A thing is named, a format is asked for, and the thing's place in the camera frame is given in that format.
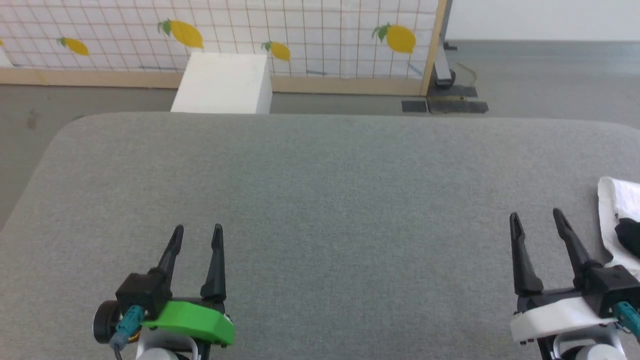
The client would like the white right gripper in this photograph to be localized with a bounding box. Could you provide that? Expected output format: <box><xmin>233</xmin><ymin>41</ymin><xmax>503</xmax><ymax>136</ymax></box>
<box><xmin>508</xmin><ymin>208</ymin><xmax>622</xmax><ymax>347</ymax></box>

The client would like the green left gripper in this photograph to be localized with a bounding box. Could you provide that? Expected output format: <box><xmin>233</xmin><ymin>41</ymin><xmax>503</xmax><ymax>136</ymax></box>
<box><xmin>141</xmin><ymin>223</ymin><xmax>236</xmax><ymax>348</ymax></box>

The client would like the black and white garment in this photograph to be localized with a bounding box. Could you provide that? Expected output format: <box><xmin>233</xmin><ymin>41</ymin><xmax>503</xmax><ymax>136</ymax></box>
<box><xmin>597</xmin><ymin>176</ymin><xmax>640</xmax><ymax>277</ymax></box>

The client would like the black floor tape patch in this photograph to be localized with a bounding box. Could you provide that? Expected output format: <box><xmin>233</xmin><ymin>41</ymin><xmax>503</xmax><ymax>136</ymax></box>
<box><xmin>401</xmin><ymin>84</ymin><xmax>490</xmax><ymax>115</ymax></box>

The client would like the white box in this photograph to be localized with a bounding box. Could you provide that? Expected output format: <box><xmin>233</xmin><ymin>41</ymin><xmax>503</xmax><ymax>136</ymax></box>
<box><xmin>170</xmin><ymin>52</ymin><xmax>274</xmax><ymax>115</ymax></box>

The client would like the grey metal stand foot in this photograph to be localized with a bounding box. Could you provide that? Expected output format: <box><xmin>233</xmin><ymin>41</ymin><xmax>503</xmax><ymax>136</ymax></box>
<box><xmin>432</xmin><ymin>0</ymin><xmax>458</xmax><ymax>89</ymax></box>

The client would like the lemon print partition screen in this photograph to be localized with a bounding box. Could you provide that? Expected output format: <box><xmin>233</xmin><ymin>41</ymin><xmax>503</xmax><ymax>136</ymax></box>
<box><xmin>0</xmin><ymin>0</ymin><xmax>449</xmax><ymax>97</ymax></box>

